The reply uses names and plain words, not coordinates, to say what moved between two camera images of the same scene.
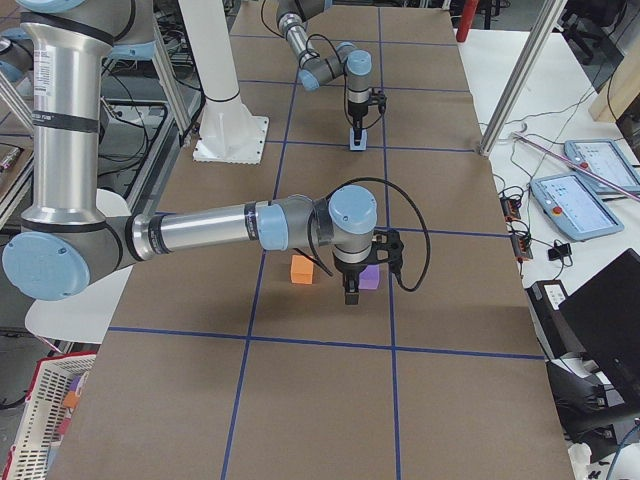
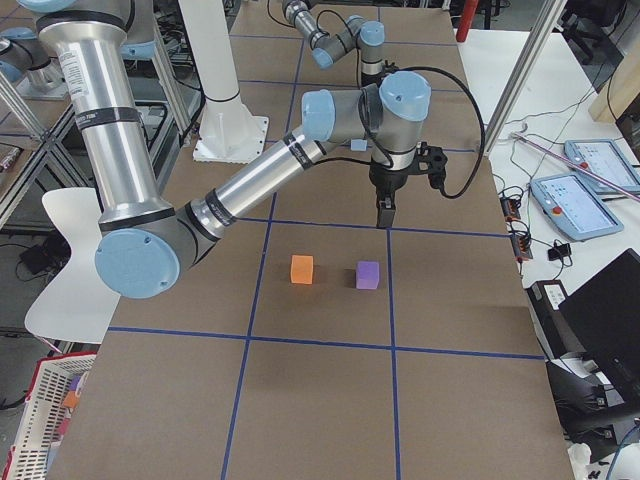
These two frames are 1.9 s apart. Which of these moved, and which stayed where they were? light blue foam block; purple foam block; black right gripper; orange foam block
Moved: black right gripper
Stayed: light blue foam block; orange foam block; purple foam block
